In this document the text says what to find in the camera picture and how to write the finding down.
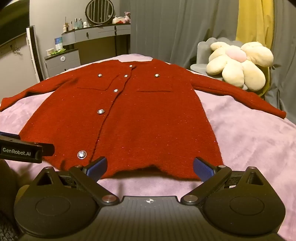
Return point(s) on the yellow curtain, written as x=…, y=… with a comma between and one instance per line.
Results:
x=253, y=20

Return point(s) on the small reed diffuser bottle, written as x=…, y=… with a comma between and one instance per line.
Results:
x=65, y=29

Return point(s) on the small white box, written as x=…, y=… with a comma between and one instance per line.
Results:
x=49, y=51

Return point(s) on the blue cosmetic bottle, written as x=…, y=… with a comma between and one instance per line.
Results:
x=80, y=23
x=76, y=23

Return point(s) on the wall-mounted shelf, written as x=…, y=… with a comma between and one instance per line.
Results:
x=11, y=45

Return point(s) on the round black-framed mirror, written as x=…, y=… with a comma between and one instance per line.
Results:
x=100, y=11

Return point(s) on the green packet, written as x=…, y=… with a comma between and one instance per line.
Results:
x=57, y=52

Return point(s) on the blue and white box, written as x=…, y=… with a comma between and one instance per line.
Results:
x=58, y=43

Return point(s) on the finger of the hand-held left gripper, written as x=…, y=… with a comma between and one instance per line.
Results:
x=47, y=149

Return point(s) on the white cosmetic bottle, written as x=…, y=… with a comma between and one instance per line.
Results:
x=71, y=26

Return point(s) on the white and black standing panel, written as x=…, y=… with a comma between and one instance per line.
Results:
x=33, y=53

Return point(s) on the pink plush toy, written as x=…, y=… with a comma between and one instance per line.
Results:
x=127, y=18

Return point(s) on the grey dressing table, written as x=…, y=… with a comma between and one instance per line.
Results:
x=99, y=34

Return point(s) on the grey drawer cabinet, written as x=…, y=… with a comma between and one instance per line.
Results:
x=62, y=63

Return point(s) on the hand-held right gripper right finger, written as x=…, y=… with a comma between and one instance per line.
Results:
x=203, y=169

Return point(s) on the white bowl with red contents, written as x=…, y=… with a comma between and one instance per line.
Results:
x=118, y=20

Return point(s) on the red knitted cardigan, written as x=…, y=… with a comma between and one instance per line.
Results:
x=148, y=120

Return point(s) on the cream flower-shaped cushion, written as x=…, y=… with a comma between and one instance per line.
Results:
x=235, y=69

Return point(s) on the grey curtain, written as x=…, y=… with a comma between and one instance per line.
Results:
x=173, y=27

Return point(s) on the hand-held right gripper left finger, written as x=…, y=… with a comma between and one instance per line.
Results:
x=98, y=167

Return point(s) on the pink blanket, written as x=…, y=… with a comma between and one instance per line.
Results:
x=242, y=139

